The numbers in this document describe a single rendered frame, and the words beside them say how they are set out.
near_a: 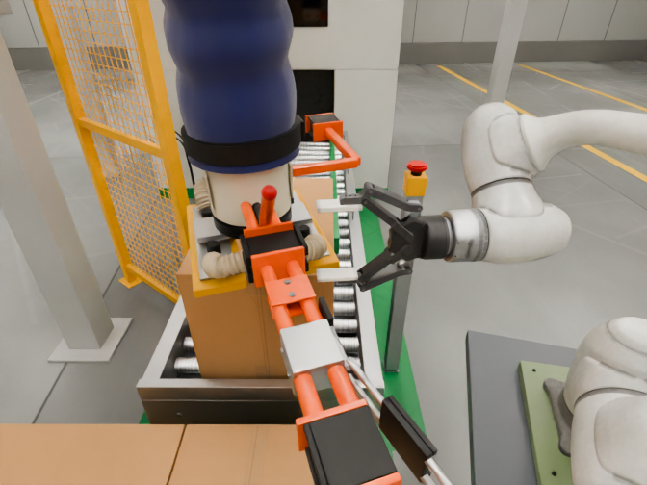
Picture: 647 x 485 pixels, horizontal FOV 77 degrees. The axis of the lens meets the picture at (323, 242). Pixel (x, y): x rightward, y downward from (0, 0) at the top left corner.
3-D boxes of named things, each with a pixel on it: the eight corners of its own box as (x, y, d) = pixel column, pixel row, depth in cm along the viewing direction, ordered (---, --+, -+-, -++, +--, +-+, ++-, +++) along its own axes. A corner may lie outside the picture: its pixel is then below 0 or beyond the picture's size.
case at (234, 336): (238, 263, 175) (225, 177, 153) (331, 264, 174) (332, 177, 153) (200, 378, 125) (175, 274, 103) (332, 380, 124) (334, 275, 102)
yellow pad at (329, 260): (261, 199, 108) (259, 183, 105) (297, 193, 110) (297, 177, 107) (293, 278, 81) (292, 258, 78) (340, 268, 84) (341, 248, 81)
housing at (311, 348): (278, 353, 53) (276, 329, 51) (328, 341, 55) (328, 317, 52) (292, 398, 48) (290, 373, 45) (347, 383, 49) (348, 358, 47)
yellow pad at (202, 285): (187, 212, 103) (183, 193, 100) (227, 205, 106) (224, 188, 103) (194, 299, 77) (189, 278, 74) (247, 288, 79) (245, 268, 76)
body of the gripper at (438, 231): (455, 226, 64) (397, 228, 63) (447, 269, 68) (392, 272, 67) (439, 203, 70) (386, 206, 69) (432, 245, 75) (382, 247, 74)
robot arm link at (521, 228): (468, 271, 73) (456, 203, 77) (551, 267, 75) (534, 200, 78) (497, 256, 63) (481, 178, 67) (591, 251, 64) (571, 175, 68)
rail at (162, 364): (257, 154, 322) (254, 131, 312) (264, 154, 322) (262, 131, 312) (154, 421, 129) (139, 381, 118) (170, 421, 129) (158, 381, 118)
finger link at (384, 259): (401, 233, 70) (406, 238, 71) (351, 270, 74) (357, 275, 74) (408, 245, 67) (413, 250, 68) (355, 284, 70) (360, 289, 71)
